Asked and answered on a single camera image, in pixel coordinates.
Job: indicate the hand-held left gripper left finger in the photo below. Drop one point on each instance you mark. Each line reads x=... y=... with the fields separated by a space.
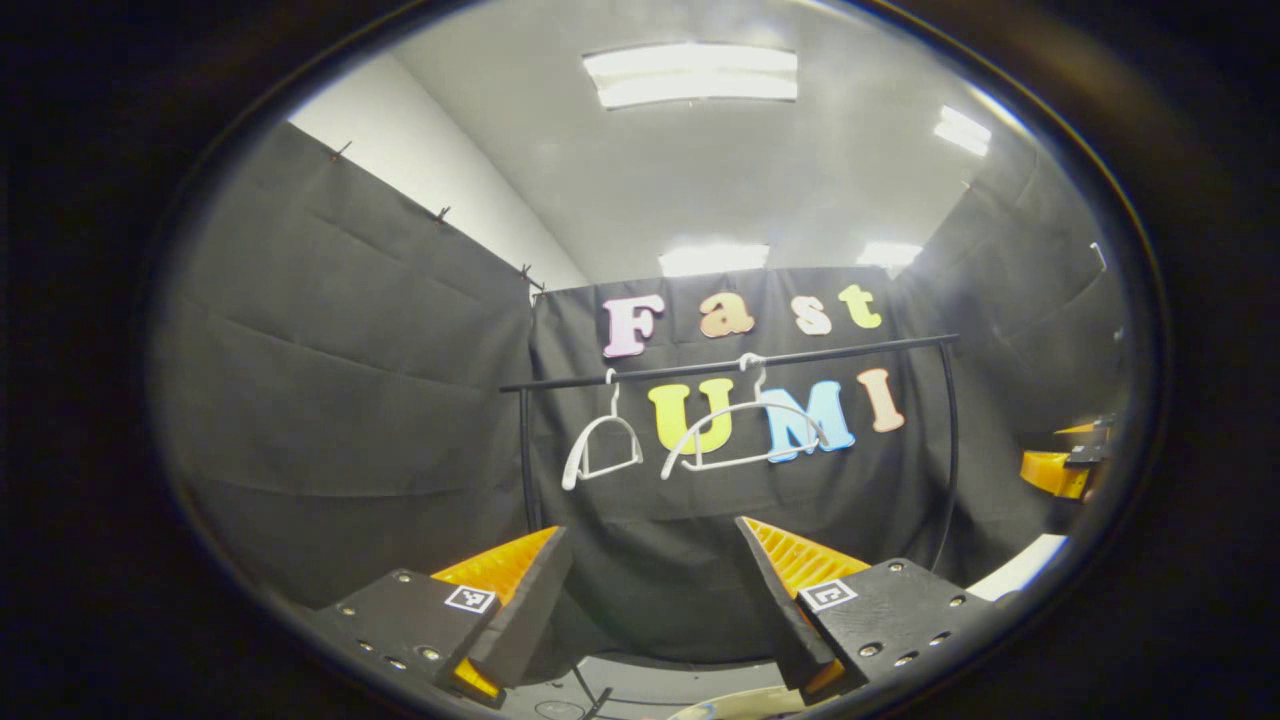
x=525 y=610

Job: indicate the black clothes rack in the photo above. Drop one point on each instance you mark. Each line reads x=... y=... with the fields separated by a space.
x=700 y=366

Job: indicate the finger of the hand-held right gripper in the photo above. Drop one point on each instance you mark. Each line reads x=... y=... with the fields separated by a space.
x=1080 y=429
x=1050 y=473

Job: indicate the white clothes hanger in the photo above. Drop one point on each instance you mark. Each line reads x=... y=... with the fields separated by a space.
x=610 y=469
x=740 y=463

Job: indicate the large ceiling light panel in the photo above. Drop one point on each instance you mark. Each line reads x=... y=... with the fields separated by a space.
x=690 y=75

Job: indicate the black backdrop cloth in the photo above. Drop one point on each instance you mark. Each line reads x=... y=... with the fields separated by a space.
x=350 y=400

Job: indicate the white panel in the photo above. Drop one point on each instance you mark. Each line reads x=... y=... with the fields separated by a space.
x=1015 y=570

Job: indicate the beige laundry hamper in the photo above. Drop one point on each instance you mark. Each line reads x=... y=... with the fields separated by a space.
x=745 y=705

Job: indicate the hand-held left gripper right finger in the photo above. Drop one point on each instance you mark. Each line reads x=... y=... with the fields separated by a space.
x=775 y=600

